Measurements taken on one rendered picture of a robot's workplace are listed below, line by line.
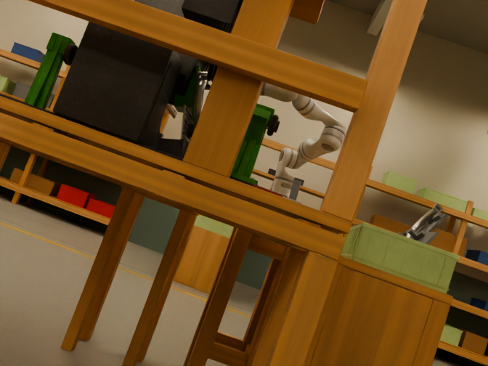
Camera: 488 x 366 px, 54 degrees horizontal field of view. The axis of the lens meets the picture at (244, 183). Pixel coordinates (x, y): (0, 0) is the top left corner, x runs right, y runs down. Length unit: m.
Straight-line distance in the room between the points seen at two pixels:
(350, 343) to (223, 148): 1.09
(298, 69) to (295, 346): 0.79
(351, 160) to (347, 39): 6.64
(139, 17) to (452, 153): 6.85
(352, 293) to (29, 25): 7.46
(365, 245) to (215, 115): 1.00
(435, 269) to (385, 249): 0.22
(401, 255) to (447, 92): 6.16
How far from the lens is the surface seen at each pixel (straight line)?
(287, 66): 1.43
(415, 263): 2.19
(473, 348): 7.56
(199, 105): 1.74
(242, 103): 1.45
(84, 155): 1.50
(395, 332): 2.16
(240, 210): 1.40
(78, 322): 2.31
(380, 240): 2.16
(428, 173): 7.82
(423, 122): 7.94
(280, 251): 2.21
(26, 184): 7.53
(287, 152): 2.32
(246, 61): 1.44
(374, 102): 1.49
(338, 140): 1.96
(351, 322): 2.14
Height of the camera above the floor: 0.75
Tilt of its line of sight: 5 degrees up
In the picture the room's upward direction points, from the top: 20 degrees clockwise
